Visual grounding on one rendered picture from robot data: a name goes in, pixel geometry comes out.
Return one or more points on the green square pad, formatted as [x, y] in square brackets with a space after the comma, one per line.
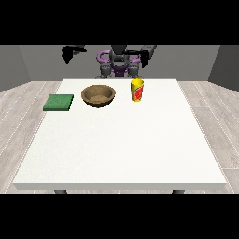
[58, 102]

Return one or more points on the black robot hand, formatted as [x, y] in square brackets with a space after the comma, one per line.
[67, 53]
[144, 58]

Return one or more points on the brown wooden bowl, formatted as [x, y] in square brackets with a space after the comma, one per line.
[98, 97]

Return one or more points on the yellow cup with melon print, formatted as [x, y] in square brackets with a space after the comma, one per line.
[137, 90]

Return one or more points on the dark table leg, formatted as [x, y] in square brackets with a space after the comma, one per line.
[178, 191]
[60, 191]

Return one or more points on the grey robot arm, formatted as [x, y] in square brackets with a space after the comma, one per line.
[148, 49]

